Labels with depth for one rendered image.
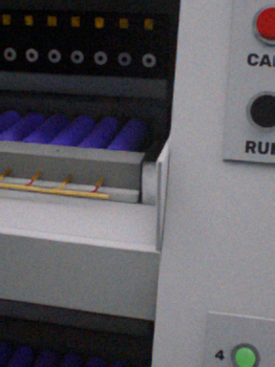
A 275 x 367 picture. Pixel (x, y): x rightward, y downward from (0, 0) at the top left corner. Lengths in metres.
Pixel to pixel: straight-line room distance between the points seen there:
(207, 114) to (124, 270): 0.09
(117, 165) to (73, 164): 0.03
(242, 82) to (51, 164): 0.13
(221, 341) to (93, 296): 0.07
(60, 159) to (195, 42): 0.12
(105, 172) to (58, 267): 0.07
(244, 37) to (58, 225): 0.14
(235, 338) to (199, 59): 0.14
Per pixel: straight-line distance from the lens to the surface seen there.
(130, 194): 0.33
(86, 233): 0.30
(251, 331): 0.29
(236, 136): 0.27
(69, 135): 0.39
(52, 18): 0.47
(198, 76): 0.28
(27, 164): 0.35
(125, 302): 0.31
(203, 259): 0.28
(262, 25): 0.28
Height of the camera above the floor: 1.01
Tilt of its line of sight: 1 degrees down
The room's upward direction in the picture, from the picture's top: 4 degrees clockwise
